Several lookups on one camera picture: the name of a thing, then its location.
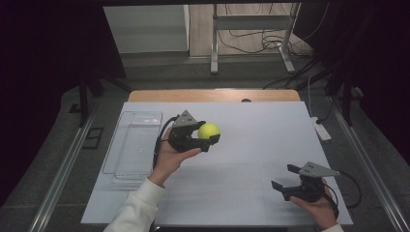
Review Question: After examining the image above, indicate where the black floor plate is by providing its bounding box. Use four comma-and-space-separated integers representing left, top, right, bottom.
81, 127, 105, 151

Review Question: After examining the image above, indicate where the black plug cable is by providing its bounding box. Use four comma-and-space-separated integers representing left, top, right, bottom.
315, 100, 335, 126

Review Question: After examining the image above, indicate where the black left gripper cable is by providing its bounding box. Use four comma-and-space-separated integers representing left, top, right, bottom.
152, 114, 180, 170

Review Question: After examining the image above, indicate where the white table board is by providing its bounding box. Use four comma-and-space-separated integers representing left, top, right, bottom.
80, 101, 354, 227

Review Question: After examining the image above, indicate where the black stand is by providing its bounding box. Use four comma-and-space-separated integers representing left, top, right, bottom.
323, 61, 366, 128
68, 67, 133, 129

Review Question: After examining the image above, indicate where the white power cable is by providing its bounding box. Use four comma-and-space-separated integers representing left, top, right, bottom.
307, 74, 316, 119

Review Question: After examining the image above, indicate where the white cabinet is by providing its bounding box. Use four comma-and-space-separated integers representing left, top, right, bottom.
102, 4, 190, 55

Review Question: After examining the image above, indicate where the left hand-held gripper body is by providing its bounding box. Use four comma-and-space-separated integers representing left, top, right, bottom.
167, 109, 211, 154

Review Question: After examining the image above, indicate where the clear plastic tray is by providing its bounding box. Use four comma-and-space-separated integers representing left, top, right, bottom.
102, 110, 164, 189

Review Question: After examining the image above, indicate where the tangle of black floor cables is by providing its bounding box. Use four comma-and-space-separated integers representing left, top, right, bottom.
216, 2, 315, 61

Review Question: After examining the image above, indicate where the metal floor rail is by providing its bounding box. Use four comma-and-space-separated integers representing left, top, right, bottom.
27, 109, 100, 232
328, 95, 410, 232

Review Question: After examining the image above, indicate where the person's right hand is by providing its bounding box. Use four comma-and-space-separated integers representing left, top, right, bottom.
289, 185, 340, 231

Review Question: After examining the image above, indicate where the white power strip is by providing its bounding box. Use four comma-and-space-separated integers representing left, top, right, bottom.
309, 116, 333, 142

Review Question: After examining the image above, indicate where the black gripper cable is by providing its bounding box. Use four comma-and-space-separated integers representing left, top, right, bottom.
322, 169, 363, 221
152, 114, 180, 170

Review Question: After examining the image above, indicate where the yellow tennis ball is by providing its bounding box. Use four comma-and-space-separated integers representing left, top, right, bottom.
196, 122, 222, 141

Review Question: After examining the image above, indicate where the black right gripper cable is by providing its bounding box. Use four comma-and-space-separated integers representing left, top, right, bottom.
322, 169, 363, 221

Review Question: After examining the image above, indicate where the person's left hand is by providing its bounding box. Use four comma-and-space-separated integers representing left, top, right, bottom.
147, 127, 203, 189

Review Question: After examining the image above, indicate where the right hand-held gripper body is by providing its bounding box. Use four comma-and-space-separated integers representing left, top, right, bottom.
281, 160, 341, 204

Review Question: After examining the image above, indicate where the wooden table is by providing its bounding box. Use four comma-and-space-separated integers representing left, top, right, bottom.
128, 88, 302, 103

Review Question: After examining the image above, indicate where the grey metal stand frame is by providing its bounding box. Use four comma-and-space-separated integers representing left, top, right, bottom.
210, 2, 302, 76

